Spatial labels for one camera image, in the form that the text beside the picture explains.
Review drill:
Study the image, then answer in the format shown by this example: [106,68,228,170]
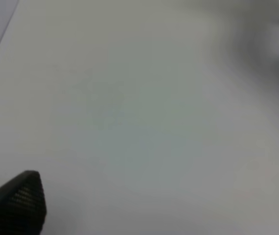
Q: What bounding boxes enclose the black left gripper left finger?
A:
[0,170,47,235]

